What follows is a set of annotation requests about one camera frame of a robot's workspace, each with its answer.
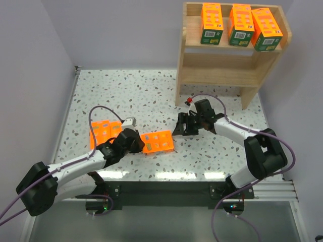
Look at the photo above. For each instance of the wooden shelf unit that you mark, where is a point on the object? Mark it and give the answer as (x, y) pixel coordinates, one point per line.
(224, 64)

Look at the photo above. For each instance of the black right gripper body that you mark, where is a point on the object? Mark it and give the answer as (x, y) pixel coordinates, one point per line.
(188, 123)

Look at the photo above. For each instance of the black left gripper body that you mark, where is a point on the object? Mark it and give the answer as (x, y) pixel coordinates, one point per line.
(138, 145)

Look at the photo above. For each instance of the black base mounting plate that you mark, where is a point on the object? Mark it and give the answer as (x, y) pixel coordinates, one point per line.
(162, 194)

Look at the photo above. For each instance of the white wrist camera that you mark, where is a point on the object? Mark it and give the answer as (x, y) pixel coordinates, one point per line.
(129, 123)
(191, 105)

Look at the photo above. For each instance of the orange sponge box narrow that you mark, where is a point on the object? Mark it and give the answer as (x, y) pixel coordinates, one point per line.
(212, 25)
(240, 25)

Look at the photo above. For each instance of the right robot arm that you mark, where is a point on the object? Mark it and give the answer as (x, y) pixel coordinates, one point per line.
(264, 153)

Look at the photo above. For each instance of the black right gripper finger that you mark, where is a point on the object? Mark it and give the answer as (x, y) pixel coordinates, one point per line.
(181, 125)
(190, 128)

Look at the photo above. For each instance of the orange sponge box wide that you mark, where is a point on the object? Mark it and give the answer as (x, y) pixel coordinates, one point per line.
(157, 142)
(105, 129)

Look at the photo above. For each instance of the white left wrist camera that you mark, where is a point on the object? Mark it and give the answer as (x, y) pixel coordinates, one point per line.
(129, 123)

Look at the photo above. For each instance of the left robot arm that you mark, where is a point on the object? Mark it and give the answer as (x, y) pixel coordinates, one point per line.
(39, 187)

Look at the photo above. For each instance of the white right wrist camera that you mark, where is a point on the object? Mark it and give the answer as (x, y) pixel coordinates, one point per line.
(191, 105)

